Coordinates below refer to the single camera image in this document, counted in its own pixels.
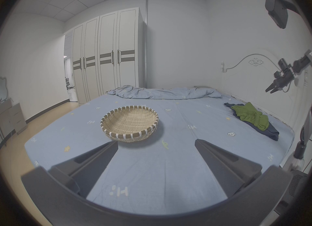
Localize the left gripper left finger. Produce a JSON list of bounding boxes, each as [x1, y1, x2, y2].
[[48, 141, 119, 199]]

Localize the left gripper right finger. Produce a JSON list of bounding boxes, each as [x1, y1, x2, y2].
[[195, 139, 263, 199]]

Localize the green shorts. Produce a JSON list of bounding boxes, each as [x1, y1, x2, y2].
[[231, 102, 270, 131]]

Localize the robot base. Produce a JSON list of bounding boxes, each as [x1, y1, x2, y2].
[[273, 157, 312, 223]]

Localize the round woven basket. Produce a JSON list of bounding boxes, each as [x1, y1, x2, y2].
[[100, 106, 159, 143]]

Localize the bed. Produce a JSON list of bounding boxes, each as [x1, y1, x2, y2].
[[24, 47, 312, 208]]

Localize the dark blue printed T-shirt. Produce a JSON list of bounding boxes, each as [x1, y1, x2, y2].
[[224, 102, 280, 141]]

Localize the grey chest of drawers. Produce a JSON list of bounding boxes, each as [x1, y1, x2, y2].
[[11, 102, 28, 135]]

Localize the pale blue quilt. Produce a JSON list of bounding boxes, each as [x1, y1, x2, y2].
[[106, 85, 223, 100]]

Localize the grey dressing table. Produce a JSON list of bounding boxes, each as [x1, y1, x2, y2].
[[0, 76, 15, 147]]

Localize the white wardrobe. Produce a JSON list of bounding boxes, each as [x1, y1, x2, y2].
[[72, 7, 147, 104]]

